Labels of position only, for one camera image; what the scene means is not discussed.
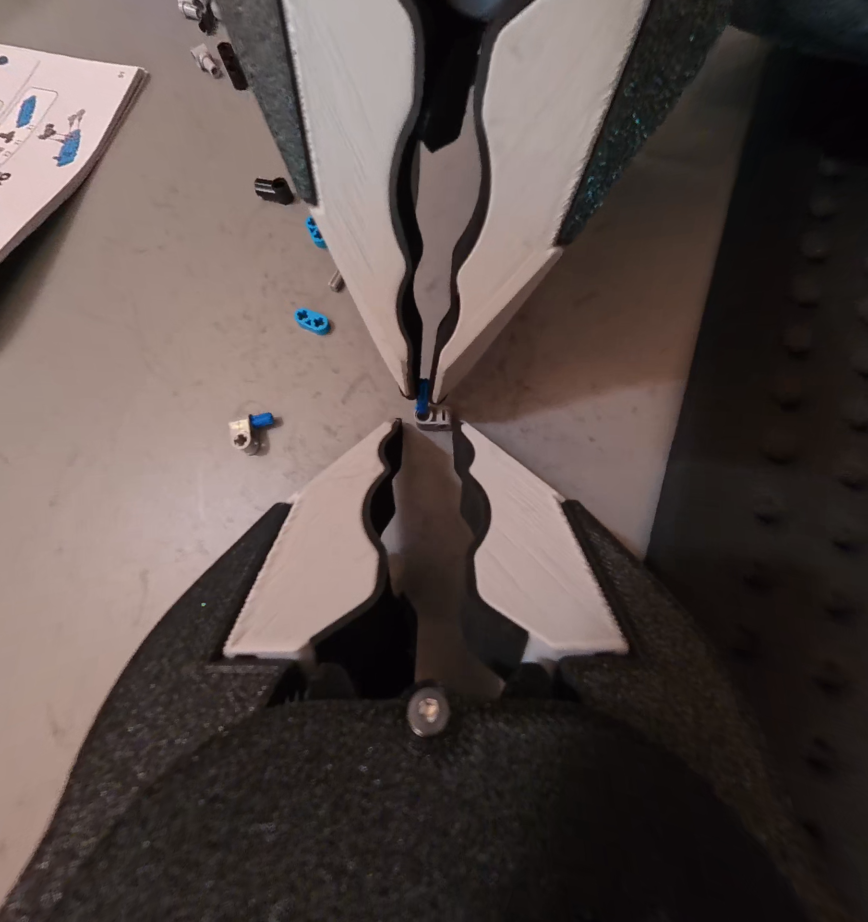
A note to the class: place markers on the pile of small building pieces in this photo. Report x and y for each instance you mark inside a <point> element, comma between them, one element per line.
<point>214,50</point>

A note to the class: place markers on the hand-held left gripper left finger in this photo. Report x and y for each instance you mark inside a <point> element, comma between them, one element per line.
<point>311,569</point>

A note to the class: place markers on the grey connector piece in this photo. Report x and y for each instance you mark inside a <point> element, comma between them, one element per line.
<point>243,434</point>
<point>434,418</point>

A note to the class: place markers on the person's right forearm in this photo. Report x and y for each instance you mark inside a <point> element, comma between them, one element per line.
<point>823,21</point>

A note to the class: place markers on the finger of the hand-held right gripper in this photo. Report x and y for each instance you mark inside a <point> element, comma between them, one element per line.
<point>535,158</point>
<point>355,144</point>

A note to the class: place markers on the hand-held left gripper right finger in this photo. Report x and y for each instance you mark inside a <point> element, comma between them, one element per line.
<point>549,576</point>

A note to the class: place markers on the blue two-hole beam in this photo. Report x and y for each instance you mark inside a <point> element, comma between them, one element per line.
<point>315,232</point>
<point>311,320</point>

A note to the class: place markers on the black connector piece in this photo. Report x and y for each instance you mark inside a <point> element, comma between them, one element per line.
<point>272,189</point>

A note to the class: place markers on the blue pin piece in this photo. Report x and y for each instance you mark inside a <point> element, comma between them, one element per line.
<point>263,420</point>
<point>423,392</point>

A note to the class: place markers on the grey desk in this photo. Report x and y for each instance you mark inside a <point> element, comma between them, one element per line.
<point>153,360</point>

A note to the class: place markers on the open instruction booklet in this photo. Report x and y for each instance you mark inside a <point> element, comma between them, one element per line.
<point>45,144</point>

